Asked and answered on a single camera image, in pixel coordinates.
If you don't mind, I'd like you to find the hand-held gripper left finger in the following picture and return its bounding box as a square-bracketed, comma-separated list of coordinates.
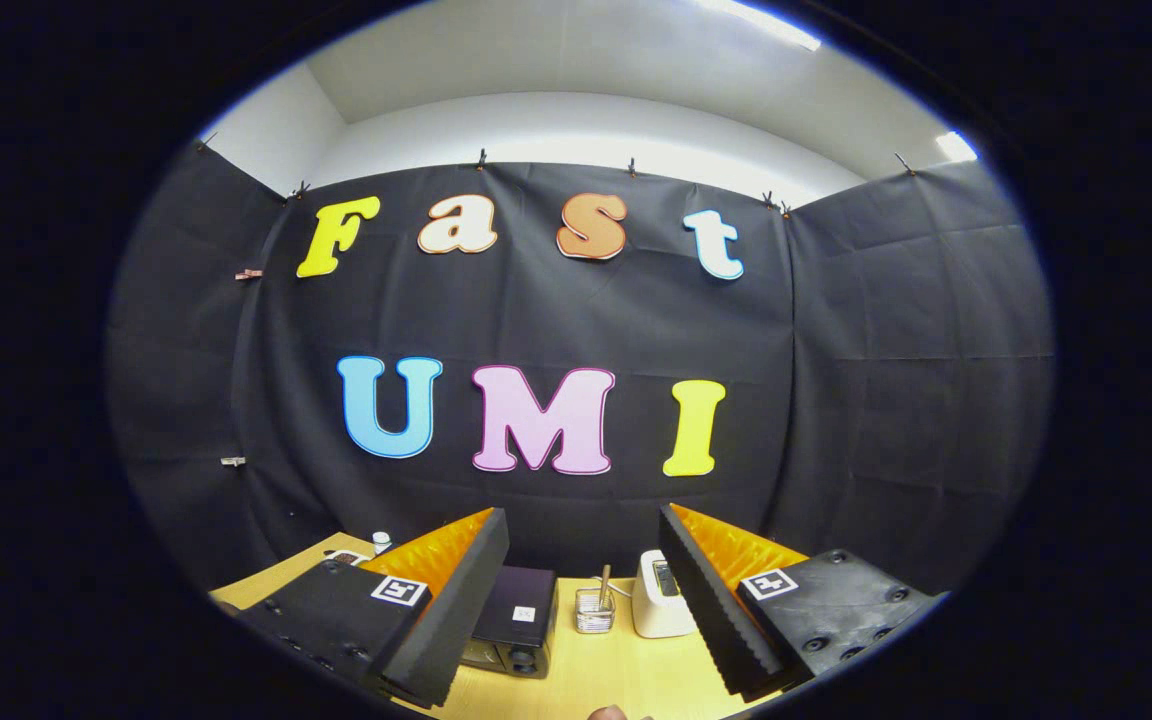
[236, 507, 510, 709]

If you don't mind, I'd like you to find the black toaster oven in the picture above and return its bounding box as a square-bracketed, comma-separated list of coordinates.
[461, 565, 559, 681]

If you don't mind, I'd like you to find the white pop-up toaster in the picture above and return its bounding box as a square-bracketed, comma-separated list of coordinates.
[631, 549, 697, 639]

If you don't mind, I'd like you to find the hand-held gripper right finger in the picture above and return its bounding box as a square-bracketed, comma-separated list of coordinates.
[658, 503, 942, 699]

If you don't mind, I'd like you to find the row of black cloth clips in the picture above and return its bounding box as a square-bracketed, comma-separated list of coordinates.
[198, 130, 917, 219]

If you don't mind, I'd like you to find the long ceiling light panel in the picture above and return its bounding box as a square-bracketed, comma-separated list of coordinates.
[696, 0, 822, 51]

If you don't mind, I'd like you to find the clear wire utensil holder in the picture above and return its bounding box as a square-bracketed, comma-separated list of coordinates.
[575, 588, 617, 634]

